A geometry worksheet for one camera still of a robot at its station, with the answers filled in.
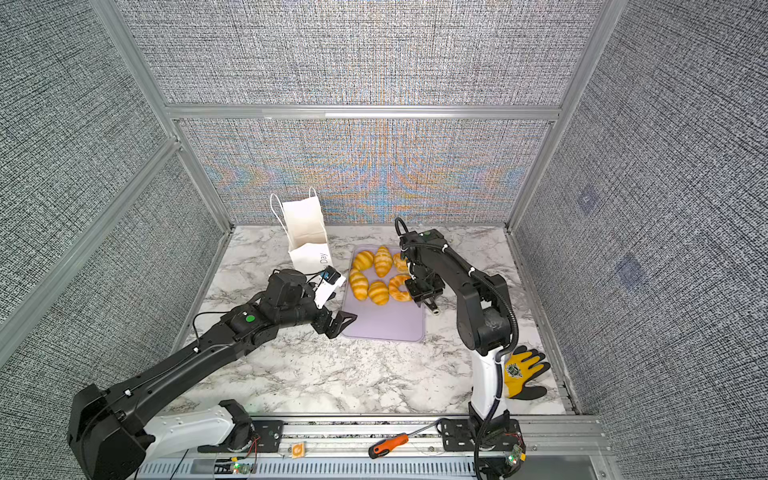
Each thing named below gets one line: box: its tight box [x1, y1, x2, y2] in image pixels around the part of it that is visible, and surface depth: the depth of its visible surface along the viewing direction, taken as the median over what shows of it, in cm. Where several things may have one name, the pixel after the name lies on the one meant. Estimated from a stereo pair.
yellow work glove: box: [504, 345, 551, 400], surface depth 83 cm
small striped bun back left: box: [353, 250, 374, 271], surface depth 107 cm
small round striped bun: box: [368, 280, 390, 306], surface depth 99 cm
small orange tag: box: [291, 442, 305, 459], surface depth 73 cm
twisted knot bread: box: [393, 252, 409, 274], surface depth 105 cm
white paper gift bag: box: [270, 187, 333, 274], surface depth 87 cm
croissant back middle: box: [374, 245, 393, 278], surface depth 106 cm
